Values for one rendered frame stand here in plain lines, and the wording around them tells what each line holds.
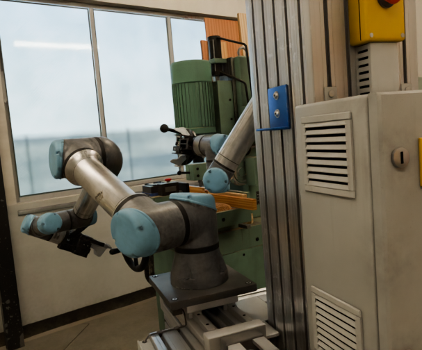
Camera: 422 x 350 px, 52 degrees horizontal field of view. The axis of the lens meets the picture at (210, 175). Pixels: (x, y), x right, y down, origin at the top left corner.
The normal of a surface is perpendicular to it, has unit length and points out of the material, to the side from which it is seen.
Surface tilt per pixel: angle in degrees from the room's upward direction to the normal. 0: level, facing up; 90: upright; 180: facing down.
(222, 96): 90
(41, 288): 90
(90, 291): 90
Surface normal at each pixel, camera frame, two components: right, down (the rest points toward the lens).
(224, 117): 0.55, 0.04
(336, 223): -0.93, 0.11
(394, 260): 0.36, 0.06
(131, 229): -0.66, 0.18
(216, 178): -0.07, 0.10
